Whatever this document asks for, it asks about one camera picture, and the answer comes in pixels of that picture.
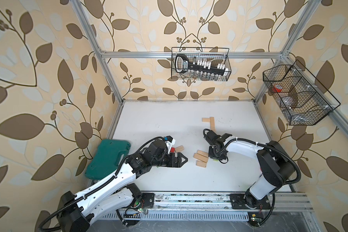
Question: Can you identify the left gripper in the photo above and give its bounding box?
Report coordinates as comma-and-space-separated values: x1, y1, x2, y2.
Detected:
150, 152, 189, 169

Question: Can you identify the wood long block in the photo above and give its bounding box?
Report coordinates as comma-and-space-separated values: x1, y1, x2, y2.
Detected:
209, 117, 215, 131
193, 153, 208, 163

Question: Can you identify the wood small block lowest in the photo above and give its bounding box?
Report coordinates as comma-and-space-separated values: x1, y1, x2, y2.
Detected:
196, 160, 207, 168

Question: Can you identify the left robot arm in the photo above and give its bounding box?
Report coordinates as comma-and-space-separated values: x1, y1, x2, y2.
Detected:
36, 136, 188, 232

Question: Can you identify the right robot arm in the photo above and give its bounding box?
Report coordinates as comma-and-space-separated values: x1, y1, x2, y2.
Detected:
203, 129, 302, 227

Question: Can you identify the wood block beside red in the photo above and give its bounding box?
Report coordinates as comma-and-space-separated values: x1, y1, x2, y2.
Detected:
175, 146, 184, 153

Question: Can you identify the red cup in basket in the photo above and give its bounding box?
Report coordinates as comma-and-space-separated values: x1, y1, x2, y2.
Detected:
272, 84, 284, 93

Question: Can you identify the black socket tool set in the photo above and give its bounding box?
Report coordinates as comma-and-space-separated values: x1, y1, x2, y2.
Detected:
173, 54, 232, 76

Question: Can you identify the back wire basket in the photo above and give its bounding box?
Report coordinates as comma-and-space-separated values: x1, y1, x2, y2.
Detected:
171, 47, 232, 82

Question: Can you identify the side wire basket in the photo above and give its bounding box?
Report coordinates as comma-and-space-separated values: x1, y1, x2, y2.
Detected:
263, 60, 341, 126

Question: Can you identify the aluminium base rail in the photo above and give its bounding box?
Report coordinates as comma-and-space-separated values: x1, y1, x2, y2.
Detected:
103, 191, 313, 222

